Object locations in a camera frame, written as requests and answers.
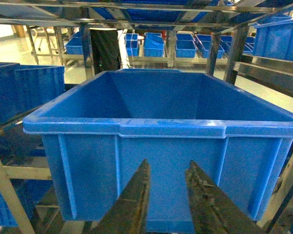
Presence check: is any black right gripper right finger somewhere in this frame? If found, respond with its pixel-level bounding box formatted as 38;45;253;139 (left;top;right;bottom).
185;160;265;234

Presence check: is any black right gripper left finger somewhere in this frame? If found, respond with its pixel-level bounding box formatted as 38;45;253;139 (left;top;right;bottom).
91;159;150;234

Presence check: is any large blue bin upper left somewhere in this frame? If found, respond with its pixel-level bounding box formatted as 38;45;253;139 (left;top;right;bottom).
23;69;293;233

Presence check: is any large blue bin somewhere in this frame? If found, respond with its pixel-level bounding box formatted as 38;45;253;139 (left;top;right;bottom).
253;19;293;61
23;69;293;233

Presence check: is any small blue bin far row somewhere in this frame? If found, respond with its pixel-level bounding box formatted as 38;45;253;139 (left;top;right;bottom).
125;33;140;57
144;33;165;57
176;34;196;59

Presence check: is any large blue bin upper right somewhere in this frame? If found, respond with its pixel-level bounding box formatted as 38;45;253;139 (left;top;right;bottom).
253;19;293;61

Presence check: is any stainless steel rack frame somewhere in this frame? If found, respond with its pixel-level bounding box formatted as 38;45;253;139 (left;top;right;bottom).
0;0;293;234

